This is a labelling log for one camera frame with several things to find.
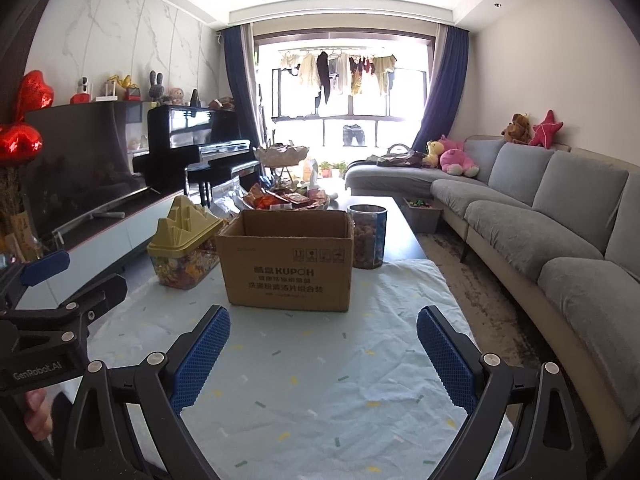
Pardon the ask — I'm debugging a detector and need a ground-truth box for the red heart balloon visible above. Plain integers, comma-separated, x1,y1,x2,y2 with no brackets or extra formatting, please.
0,122,43,166
15,70,54,122

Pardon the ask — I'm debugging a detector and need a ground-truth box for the grey sectional sofa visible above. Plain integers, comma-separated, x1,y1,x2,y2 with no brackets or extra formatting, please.
346,139,639,420

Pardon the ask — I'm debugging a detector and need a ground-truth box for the right blue curtain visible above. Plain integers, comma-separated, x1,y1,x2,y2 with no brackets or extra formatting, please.
411,26,470,152

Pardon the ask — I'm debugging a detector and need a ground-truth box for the clear zip bag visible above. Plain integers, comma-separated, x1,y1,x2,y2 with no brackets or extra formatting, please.
208,177,254,220

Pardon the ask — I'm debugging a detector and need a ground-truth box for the black television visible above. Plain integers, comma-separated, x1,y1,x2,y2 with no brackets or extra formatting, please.
25,101,160,240

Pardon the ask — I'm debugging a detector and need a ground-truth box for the brown cardboard box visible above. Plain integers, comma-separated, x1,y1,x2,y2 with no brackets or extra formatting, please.
216,210,354,312

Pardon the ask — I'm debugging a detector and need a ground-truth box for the yellow lid candy jar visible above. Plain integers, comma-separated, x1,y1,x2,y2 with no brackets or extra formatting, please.
146,195,226,290

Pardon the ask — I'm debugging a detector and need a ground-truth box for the white tiered snack bowl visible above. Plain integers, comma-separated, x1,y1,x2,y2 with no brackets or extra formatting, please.
242,143,331,210

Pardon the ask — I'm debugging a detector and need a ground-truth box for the left blue curtain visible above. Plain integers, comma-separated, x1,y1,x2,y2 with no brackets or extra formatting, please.
222,24,260,148

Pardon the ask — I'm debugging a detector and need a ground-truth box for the clear blue nut canister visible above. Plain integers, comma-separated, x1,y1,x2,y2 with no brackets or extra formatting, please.
348,204,387,270

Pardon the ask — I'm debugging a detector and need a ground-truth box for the blue curtain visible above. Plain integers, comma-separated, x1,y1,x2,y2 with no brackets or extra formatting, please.
411,26,470,152
222,24,260,148

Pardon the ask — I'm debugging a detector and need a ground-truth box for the black upright piano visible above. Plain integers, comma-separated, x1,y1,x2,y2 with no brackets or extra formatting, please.
132,105,262,206

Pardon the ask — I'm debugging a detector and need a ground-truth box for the grey bunny figure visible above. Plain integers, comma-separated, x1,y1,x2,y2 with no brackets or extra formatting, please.
149,70,165,102

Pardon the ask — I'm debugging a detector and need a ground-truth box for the yellow plush toy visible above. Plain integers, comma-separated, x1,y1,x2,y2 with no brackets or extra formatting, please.
422,141,446,168

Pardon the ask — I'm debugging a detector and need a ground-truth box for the person's left hand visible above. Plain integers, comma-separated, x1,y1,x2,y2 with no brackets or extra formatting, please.
24,389,53,442

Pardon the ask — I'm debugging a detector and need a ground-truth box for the brown teddy bear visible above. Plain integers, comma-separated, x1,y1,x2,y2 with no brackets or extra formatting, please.
501,113,532,145

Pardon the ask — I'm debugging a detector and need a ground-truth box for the white patterned table cloth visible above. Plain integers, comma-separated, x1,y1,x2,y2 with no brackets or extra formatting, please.
86,258,514,480

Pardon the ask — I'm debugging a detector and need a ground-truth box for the pink plush toy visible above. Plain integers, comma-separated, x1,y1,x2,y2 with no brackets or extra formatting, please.
438,136,480,178

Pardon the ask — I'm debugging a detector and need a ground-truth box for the pink star pillow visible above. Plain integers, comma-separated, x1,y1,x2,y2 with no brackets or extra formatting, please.
528,110,564,150

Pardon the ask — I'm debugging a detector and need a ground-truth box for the grey storage bin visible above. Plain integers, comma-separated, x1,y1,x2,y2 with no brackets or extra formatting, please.
401,198,442,234

